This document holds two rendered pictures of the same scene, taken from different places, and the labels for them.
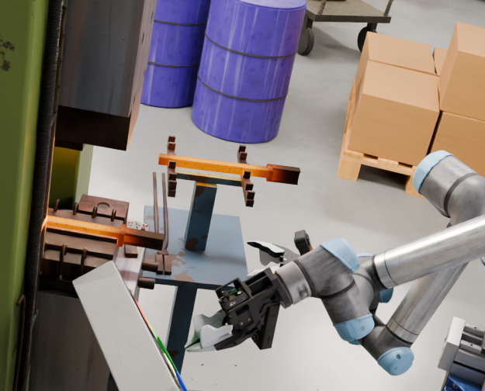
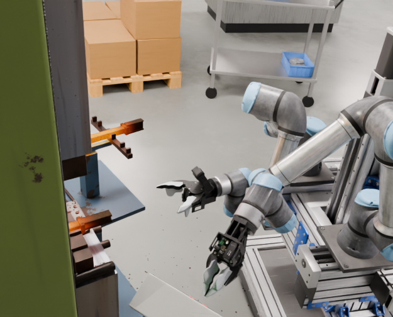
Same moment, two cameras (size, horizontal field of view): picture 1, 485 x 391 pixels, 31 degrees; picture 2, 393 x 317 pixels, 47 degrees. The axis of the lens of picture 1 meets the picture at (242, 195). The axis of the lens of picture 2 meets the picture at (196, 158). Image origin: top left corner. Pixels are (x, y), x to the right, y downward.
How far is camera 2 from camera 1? 82 cm
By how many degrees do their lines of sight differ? 26
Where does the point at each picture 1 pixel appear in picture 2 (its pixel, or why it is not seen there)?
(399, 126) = (116, 56)
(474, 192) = (292, 104)
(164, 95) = not seen: outside the picture
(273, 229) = not seen: hidden behind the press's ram
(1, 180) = (55, 268)
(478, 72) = (149, 11)
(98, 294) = (163, 307)
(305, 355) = (144, 213)
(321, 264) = (266, 197)
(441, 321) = (195, 158)
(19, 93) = (56, 195)
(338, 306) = (280, 217)
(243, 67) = not seen: hidden behind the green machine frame
